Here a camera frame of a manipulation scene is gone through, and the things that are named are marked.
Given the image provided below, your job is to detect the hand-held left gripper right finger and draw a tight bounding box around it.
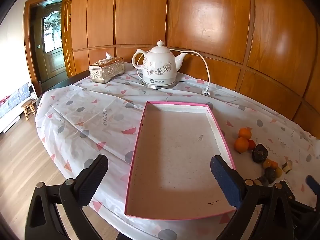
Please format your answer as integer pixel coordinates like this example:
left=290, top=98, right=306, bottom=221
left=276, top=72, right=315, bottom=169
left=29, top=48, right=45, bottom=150
left=210, top=155, right=298, bottom=240

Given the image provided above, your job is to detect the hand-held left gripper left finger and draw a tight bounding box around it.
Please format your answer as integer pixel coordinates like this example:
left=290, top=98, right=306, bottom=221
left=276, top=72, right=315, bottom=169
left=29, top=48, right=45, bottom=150
left=24, top=154, right=109, bottom=240

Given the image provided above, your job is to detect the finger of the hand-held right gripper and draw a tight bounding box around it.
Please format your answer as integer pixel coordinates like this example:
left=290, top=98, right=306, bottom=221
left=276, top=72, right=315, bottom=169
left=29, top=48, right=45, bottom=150
left=287, top=195, right=317, bottom=230
left=305, top=175, right=320, bottom=195

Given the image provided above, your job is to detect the orange tangerine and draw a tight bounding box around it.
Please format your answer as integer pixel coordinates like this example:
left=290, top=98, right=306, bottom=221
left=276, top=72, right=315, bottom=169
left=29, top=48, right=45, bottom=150
left=234, top=137, right=249, bottom=153
left=238, top=127, right=252, bottom=140

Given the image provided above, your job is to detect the dark brown round fruit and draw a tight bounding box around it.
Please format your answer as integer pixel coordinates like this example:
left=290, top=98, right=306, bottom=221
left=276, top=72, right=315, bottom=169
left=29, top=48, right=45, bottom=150
left=251, top=144, right=269, bottom=163
left=264, top=167, right=277, bottom=182

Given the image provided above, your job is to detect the orange carrot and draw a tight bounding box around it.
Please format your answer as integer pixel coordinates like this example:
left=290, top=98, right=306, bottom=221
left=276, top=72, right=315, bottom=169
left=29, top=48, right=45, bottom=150
left=262, top=159, right=278, bottom=169

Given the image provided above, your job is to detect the pink shallow tray box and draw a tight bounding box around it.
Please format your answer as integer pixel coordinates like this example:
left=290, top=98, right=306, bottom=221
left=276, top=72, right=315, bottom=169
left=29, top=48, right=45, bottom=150
left=124, top=101, right=237, bottom=221

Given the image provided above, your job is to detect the white patterned tablecloth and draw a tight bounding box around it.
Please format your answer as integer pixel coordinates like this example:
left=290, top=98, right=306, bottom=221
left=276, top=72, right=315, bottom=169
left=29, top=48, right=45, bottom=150
left=35, top=62, right=320, bottom=240

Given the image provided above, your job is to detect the small wooden stool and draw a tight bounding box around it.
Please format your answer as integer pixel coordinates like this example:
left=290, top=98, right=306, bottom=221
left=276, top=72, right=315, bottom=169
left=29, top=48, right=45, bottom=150
left=21, top=99, right=37, bottom=122

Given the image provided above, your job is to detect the silver embossed tissue box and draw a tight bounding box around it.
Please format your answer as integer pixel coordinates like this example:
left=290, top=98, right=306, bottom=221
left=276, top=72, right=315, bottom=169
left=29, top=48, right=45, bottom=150
left=89, top=56, right=125, bottom=83

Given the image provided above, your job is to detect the blue plaid sofa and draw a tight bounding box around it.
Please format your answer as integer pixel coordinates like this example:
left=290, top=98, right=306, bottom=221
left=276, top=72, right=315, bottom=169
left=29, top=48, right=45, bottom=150
left=0, top=81, right=38, bottom=133

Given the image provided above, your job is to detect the silver kettle base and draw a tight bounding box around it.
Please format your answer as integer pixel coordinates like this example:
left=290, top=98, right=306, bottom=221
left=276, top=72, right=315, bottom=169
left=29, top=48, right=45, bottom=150
left=142, top=78, right=177, bottom=90

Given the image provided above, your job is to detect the wooden glass-panel door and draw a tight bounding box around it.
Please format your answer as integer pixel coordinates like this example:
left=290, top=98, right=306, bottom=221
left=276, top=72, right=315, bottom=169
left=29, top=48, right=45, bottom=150
left=30, top=1, right=68, bottom=83

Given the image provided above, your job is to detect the white floral ceramic kettle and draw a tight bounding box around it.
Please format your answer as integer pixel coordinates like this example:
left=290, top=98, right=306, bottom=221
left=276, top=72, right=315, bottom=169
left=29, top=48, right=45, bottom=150
left=132, top=40, right=188, bottom=84

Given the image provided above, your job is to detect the white power cord with plug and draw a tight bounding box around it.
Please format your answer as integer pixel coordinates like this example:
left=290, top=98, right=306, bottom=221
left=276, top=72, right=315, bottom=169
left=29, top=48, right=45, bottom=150
left=136, top=51, right=212, bottom=97

